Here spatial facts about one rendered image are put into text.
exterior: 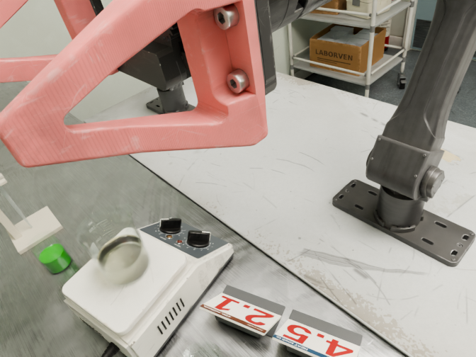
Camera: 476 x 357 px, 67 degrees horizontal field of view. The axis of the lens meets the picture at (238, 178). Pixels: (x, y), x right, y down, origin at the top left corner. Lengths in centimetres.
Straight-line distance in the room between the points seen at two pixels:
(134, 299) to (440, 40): 46
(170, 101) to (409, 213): 60
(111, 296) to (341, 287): 30
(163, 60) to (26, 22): 165
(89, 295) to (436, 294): 44
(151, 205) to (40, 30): 127
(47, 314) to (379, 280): 48
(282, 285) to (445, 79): 33
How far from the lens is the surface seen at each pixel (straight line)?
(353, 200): 62
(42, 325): 62
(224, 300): 51
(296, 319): 50
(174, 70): 19
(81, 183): 83
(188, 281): 48
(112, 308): 47
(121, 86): 202
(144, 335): 47
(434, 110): 48
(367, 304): 52
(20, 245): 75
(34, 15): 183
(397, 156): 49
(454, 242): 59
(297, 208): 62
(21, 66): 21
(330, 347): 46
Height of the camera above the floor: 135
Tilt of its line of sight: 40 degrees down
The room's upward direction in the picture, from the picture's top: 12 degrees counter-clockwise
